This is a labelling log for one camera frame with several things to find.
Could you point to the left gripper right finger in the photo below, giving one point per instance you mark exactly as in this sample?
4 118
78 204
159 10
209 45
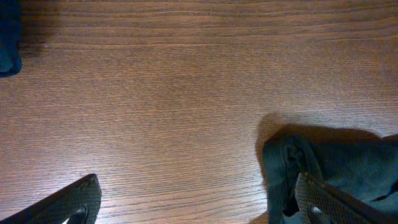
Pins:
320 202

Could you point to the folded navy blue garment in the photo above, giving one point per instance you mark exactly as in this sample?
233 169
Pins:
11 28

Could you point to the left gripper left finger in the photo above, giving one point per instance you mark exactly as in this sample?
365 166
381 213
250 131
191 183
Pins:
77 203

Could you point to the black t-shirt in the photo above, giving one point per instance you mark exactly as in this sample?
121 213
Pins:
366 170

